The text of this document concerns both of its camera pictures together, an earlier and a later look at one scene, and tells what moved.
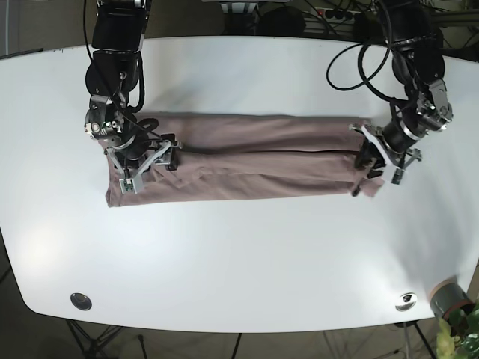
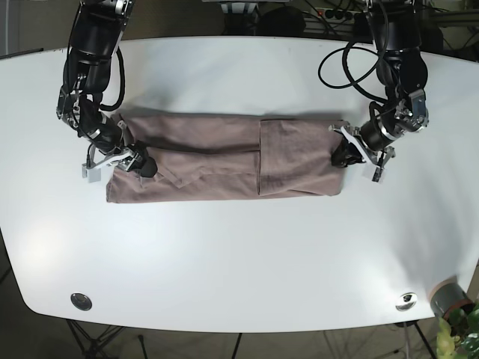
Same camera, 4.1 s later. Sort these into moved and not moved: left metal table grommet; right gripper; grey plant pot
Moved: right gripper
Not moved: left metal table grommet; grey plant pot
